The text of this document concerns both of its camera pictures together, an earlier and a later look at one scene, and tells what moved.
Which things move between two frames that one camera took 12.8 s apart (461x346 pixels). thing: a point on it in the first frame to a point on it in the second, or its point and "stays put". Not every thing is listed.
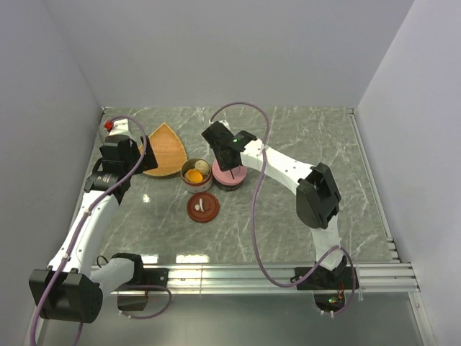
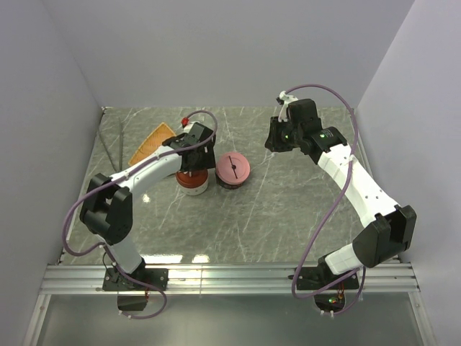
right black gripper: [224, 166] to [273, 142]
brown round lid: [202, 207] to [197, 178]
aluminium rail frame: [396, 279] stays put
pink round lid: [239, 174] stays put
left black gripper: [148, 161] to [207, 161]
